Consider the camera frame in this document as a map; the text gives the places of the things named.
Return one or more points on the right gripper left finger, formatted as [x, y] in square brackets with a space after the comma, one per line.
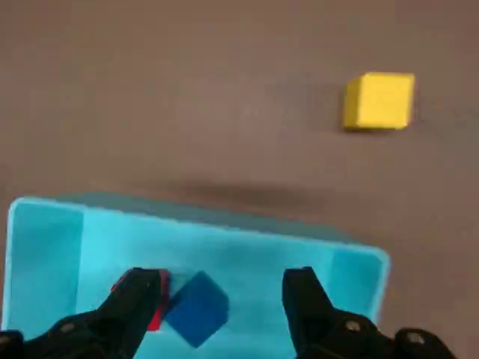
[112, 329]

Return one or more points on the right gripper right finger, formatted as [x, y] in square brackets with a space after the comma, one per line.
[322, 329]

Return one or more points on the red block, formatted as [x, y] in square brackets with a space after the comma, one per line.
[155, 319]

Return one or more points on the blue block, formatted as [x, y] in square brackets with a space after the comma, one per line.
[198, 310]

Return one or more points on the yellow block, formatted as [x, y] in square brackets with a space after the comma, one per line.
[378, 101]

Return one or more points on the cyan plastic box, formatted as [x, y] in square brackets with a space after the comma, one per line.
[243, 261]

